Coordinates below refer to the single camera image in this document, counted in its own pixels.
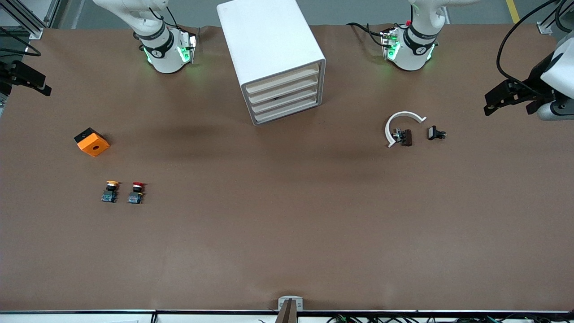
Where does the orange black button box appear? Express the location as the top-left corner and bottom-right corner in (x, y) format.
(74, 127), (110, 157)

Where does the yellow push button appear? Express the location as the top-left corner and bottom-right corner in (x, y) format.
(100, 180), (120, 203)

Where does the red push button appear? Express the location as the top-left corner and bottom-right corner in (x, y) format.
(128, 182), (148, 205)

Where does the brown block with metal clip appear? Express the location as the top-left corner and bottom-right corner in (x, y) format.
(392, 128), (413, 147)

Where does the white curved pipe clamp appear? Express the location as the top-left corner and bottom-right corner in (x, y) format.
(385, 111), (427, 148)

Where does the brown table mat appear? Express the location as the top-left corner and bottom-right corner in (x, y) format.
(0, 23), (574, 312)

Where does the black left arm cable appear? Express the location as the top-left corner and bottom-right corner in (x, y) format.
(496, 0), (574, 90)

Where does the aluminium frame profile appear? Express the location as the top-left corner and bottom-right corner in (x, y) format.
(536, 0), (574, 35)
(0, 0), (61, 40)

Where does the black base cable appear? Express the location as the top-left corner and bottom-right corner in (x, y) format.
(346, 22), (387, 48)

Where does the white table edge rail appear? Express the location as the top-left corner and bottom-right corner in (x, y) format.
(0, 309), (574, 323)

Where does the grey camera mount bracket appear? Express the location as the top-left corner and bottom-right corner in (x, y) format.
(277, 296), (304, 323)

